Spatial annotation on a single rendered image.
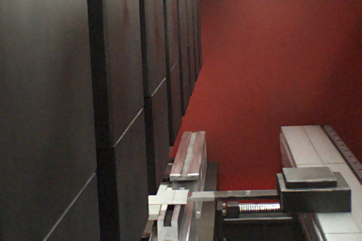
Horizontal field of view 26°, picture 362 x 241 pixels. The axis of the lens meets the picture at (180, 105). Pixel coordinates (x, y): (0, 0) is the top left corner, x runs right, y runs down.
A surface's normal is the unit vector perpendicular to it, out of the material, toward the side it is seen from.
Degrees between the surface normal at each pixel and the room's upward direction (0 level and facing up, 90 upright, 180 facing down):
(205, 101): 90
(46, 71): 90
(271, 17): 90
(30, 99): 90
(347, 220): 0
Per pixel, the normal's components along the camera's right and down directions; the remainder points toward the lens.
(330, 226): -0.04, -0.99
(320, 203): -0.06, 0.15
